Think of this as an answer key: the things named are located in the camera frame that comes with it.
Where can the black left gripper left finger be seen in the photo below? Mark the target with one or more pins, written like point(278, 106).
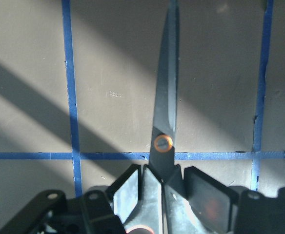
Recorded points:
point(123, 193)

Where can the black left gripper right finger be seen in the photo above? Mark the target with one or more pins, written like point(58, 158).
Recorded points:
point(214, 204)

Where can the grey orange scissors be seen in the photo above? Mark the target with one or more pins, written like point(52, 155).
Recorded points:
point(163, 206)

